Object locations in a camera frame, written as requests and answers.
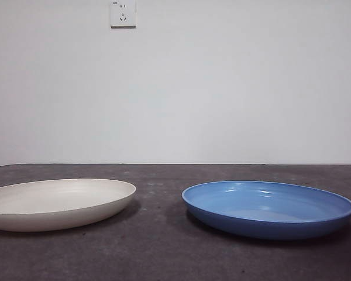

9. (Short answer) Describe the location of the blue round plate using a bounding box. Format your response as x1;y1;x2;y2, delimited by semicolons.
181;180;351;241

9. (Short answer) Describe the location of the white round plate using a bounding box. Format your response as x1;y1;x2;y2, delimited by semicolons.
0;177;137;232

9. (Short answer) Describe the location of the white wall socket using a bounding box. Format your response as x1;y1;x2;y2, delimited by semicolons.
110;0;137;29

